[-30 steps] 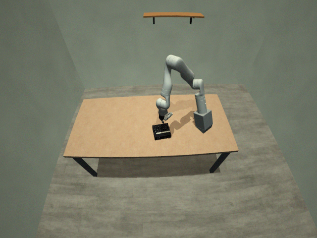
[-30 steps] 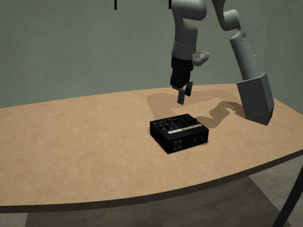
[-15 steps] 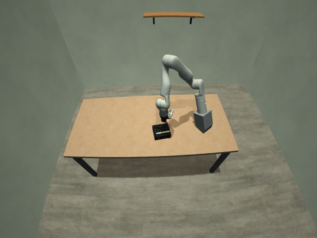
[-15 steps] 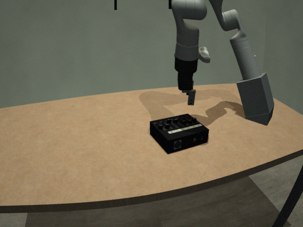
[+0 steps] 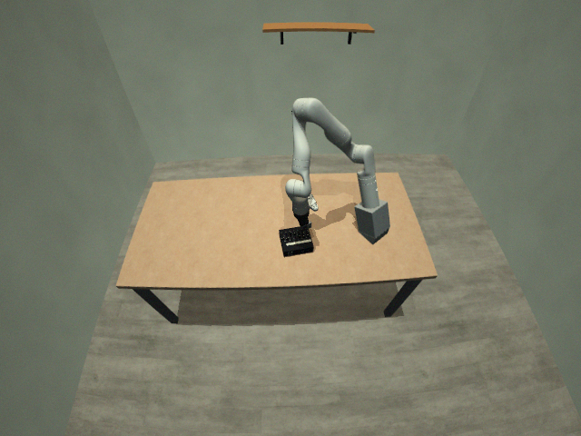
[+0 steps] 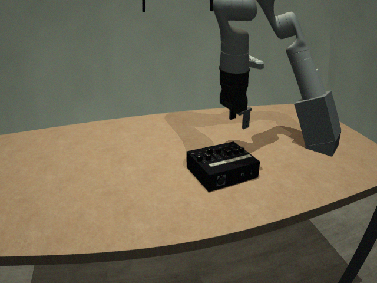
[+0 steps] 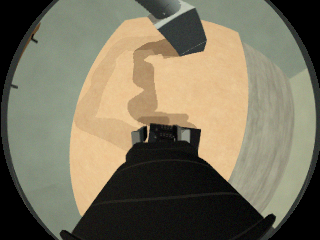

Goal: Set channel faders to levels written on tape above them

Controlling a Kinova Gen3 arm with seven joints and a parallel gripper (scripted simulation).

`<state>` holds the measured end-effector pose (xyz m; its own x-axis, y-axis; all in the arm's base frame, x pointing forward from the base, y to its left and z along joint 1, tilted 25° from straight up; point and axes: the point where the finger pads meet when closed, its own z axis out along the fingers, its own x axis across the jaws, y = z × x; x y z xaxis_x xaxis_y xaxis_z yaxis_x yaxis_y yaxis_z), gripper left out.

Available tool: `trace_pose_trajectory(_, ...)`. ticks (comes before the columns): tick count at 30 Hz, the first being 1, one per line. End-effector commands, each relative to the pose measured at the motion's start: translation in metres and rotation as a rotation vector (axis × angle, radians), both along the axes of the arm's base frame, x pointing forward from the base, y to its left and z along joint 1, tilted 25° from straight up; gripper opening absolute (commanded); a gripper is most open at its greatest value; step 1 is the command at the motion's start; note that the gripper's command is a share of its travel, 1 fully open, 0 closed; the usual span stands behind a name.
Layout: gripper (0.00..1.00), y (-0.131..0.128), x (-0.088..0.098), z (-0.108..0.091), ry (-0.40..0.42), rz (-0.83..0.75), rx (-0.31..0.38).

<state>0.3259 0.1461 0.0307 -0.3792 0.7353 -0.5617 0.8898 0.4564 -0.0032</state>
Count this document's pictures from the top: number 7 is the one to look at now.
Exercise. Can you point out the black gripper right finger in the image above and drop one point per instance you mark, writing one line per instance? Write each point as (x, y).
(181, 134)

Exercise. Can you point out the black lighting desk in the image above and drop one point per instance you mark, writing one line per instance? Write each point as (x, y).
(160, 133)

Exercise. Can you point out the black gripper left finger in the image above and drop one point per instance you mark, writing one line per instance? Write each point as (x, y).
(140, 135)

